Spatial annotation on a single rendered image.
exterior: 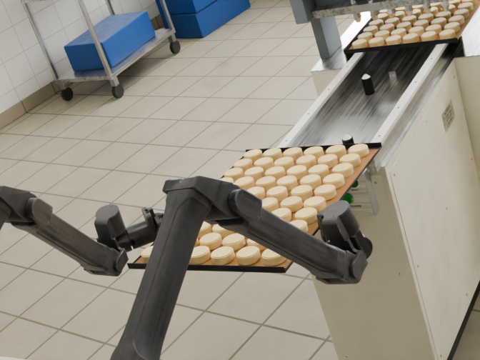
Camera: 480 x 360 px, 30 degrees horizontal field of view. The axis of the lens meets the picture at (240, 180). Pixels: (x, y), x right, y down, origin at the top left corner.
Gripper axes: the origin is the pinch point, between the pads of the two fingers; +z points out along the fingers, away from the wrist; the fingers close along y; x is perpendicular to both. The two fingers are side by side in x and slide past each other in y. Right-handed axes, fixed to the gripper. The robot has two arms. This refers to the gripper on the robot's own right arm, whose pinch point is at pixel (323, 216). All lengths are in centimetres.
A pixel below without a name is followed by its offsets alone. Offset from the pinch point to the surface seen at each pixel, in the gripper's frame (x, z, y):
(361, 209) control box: -22, 39, -24
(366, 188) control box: -24.3, 36.7, -16.9
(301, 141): -18, 65, -9
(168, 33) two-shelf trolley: -56, 472, -63
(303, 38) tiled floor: -133, 400, -80
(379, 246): -26, 41, -38
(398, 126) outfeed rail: -42, 47, -8
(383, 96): -51, 76, -9
